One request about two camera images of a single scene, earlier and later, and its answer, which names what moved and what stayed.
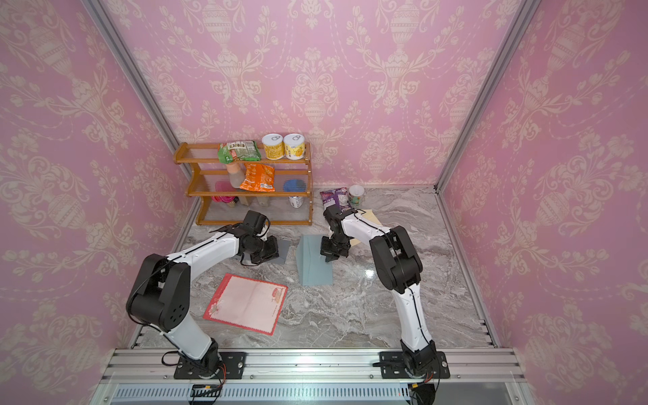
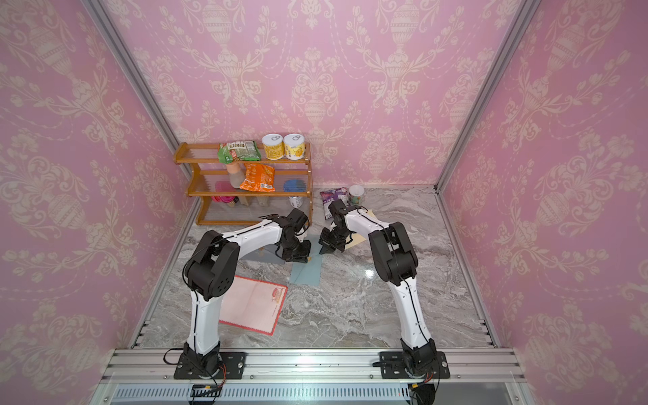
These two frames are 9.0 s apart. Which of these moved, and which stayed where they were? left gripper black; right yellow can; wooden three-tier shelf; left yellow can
Moved: left gripper black
Stayed: wooden three-tier shelf; right yellow can; left yellow can
